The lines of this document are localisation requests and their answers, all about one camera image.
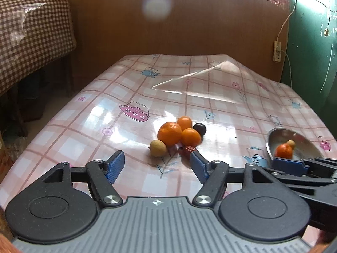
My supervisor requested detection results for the red dried jujube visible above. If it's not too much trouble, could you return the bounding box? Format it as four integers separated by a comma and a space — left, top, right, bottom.
178, 146, 196, 160

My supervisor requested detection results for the small orange kumquat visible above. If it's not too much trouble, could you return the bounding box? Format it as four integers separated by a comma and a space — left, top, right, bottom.
177, 116, 193, 131
181, 128, 202, 147

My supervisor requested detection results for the tan longan in bowl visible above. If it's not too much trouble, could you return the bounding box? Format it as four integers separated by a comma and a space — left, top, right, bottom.
286, 140, 296, 150

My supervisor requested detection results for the tan longan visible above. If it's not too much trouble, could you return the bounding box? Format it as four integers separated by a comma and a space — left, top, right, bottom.
148, 140, 167, 158
286, 140, 296, 150

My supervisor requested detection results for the pink plaid vinyl tablecloth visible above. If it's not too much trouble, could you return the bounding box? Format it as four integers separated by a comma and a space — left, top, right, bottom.
0, 54, 337, 243

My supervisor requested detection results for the beige wall power socket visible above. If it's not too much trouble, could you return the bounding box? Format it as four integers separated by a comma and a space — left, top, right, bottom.
273, 40, 282, 62

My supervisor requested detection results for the brown checkered chair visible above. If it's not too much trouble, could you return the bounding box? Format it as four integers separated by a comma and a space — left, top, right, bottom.
1, 0, 76, 93

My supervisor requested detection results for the white power cable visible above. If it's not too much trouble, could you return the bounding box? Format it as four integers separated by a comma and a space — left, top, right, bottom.
276, 0, 300, 89

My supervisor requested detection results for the metal bowl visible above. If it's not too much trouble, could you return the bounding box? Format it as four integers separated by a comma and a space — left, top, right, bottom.
266, 128, 322, 162

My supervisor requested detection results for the dark purple plum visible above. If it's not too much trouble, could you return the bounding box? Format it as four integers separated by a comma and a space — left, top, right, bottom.
193, 123, 207, 136

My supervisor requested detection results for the orange mandarin in bowl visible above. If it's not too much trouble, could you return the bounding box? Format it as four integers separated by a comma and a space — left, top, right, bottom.
275, 143, 293, 159

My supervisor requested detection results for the large wrinkled orange mandarin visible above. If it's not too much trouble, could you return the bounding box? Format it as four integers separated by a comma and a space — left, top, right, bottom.
157, 122, 182, 147

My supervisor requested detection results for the wooden headboard panel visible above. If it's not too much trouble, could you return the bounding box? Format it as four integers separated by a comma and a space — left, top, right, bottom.
68, 0, 290, 89

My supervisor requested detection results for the small orange kumquat front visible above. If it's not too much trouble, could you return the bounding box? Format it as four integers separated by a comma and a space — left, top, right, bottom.
181, 128, 202, 147

